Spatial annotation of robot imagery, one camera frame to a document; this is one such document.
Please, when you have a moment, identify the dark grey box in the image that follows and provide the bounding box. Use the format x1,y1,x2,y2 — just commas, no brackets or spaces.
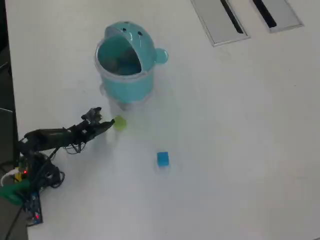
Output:
0,107,19,171

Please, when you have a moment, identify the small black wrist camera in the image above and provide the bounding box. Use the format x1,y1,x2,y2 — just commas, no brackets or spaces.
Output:
80,113,94,126

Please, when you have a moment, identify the green table clamp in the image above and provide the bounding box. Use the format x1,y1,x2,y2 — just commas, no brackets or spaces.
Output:
0,179,32,206

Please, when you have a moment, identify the silver table cable cover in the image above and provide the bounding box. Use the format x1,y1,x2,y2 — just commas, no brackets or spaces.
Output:
246,0,305,34
190,0,251,48

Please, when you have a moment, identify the teal whale-shaped bin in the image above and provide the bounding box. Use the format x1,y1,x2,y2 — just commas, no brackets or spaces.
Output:
94,21,170,105

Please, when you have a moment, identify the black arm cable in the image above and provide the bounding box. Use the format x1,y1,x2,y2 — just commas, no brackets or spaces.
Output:
62,142,86,155

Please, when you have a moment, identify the green lego block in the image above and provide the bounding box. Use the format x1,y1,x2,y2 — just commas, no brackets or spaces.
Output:
112,115,128,132

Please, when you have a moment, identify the black power cable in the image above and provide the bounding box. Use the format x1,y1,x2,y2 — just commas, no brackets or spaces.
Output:
3,204,26,240

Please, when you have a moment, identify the blue lego block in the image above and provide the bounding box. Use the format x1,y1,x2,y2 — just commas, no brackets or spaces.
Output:
156,151,171,169

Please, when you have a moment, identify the white cable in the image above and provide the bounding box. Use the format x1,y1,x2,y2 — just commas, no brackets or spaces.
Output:
0,168,21,187

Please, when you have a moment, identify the blue circuit board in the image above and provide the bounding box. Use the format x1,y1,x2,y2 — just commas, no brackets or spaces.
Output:
23,191,44,227

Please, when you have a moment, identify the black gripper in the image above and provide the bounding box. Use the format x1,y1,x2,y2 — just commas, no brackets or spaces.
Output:
73,106,116,144

